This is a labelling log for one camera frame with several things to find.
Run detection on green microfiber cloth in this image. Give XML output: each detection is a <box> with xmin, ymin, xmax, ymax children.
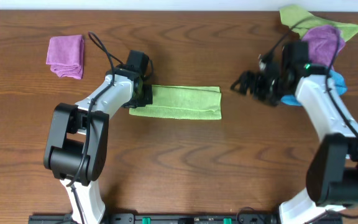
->
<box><xmin>129</xmin><ymin>85</ymin><xmax>222</xmax><ymax>120</ymax></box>

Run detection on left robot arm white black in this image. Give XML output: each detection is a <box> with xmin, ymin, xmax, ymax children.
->
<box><xmin>44</xmin><ymin>68</ymin><xmax>152</xmax><ymax>223</ymax></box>

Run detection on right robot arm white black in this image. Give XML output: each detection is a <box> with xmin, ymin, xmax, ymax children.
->
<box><xmin>231</xmin><ymin>41</ymin><xmax>358</xmax><ymax>223</ymax></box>

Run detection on crumpled blue cloth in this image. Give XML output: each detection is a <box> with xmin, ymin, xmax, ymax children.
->
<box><xmin>281</xmin><ymin>70</ymin><xmax>348</xmax><ymax>106</ymax></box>

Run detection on crumpled purple cloth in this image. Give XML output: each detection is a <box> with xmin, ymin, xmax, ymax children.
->
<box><xmin>302</xmin><ymin>25</ymin><xmax>345</xmax><ymax>67</ymax></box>

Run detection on crumpled green cloth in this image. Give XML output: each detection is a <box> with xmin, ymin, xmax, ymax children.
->
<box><xmin>279</xmin><ymin>4</ymin><xmax>358</xmax><ymax>42</ymax></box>

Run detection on folded purple cloth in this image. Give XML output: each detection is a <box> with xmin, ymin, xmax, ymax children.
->
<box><xmin>46</xmin><ymin>35</ymin><xmax>85</xmax><ymax>80</ymax></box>

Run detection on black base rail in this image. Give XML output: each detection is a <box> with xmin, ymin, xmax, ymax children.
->
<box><xmin>28</xmin><ymin>213</ymin><xmax>343</xmax><ymax>224</ymax></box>

